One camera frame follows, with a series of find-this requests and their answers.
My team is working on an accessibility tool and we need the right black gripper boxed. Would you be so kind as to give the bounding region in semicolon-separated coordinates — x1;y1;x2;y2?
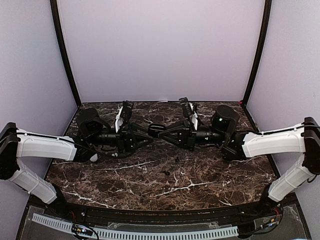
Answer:
159;119;228;151

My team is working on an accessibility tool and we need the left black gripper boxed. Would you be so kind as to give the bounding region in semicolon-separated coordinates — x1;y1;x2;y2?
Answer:
88;121;156;154

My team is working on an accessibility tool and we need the black charging case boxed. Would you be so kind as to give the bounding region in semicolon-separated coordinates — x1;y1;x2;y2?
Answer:
147;123;167;138

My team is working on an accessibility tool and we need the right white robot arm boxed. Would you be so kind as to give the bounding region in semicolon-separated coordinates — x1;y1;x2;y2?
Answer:
156;102;320;217

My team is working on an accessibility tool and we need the white earbud charging case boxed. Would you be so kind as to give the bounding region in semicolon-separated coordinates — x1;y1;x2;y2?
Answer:
90;154;99;163

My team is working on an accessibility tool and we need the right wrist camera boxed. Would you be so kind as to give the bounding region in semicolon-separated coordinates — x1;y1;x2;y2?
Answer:
179;97;199;130

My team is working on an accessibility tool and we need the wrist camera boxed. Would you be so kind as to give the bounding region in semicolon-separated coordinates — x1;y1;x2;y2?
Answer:
114;100;134;133
179;97;199;130

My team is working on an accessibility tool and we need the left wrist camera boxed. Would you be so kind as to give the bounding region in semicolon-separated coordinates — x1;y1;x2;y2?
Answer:
114;100;134;133

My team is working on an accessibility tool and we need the black front rail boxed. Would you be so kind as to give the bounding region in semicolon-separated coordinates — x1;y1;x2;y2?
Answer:
64;203;262;225

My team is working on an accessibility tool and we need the white slotted cable duct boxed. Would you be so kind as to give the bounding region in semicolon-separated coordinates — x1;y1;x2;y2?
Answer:
31;213;239;240

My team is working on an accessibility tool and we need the left black frame post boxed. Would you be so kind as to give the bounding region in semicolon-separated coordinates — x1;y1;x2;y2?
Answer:
49;0;82;108

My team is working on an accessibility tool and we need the black frame post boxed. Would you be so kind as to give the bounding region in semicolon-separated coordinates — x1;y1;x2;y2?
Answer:
241;0;272;108
49;0;82;108

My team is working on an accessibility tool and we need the right black frame post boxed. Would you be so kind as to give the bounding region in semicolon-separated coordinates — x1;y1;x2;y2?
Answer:
241;0;272;108

